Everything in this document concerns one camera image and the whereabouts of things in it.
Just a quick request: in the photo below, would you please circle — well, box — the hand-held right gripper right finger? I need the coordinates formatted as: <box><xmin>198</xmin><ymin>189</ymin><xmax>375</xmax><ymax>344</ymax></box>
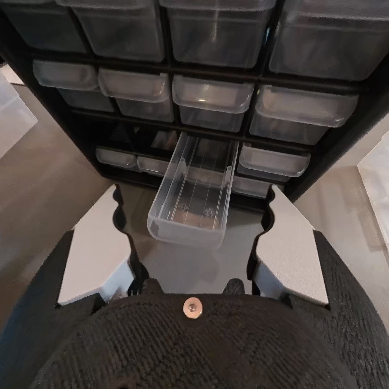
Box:
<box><xmin>247</xmin><ymin>184</ymin><xmax>330</xmax><ymax>306</ymax></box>

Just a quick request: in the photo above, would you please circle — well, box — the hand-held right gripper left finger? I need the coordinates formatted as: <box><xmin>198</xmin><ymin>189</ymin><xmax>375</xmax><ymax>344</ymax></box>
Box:
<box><xmin>57</xmin><ymin>184</ymin><xmax>143</xmax><ymax>306</ymax></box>

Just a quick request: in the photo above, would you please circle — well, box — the clear plastic drawer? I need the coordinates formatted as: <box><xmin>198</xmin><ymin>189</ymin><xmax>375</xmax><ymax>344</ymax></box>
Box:
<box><xmin>147</xmin><ymin>132</ymin><xmax>239</xmax><ymax>250</ymax></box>

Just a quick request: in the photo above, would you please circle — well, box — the clear plastic storage bin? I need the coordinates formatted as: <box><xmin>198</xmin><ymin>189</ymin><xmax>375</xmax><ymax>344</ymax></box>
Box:
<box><xmin>357</xmin><ymin>135</ymin><xmax>389</xmax><ymax>254</ymax></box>
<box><xmin>0</xmin><ymin>71</ymin><xmax>38</xmax><ymax>160</ymax></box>

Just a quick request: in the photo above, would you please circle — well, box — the black drawer cabinet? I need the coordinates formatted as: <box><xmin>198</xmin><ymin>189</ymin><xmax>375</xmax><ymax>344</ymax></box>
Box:
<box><xmin>0</xmin><ymin>0</ymin><xmax>389</xmax><ymax>213</ymax></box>

